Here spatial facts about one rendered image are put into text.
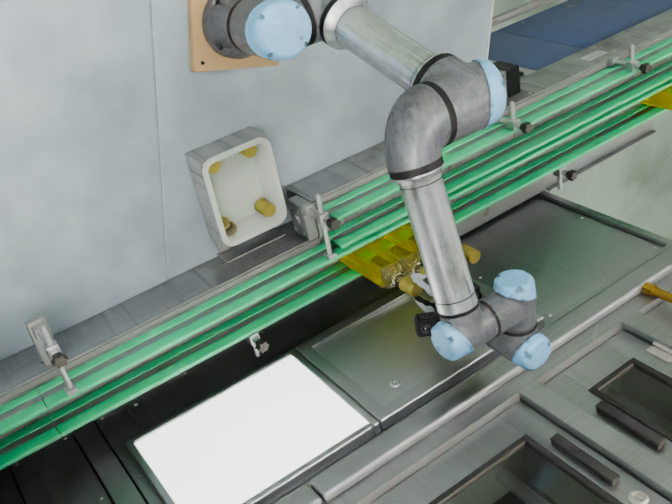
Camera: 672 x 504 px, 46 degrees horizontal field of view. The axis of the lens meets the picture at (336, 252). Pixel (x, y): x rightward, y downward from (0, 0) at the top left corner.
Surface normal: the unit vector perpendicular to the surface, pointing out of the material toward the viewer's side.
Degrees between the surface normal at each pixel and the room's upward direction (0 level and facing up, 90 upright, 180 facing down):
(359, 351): 90
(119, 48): 0
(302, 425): 90
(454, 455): 90
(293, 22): 9
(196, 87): 0
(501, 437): 90
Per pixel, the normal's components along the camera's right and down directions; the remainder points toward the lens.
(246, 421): -0.18, -0.84
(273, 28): 0.42, 0.35
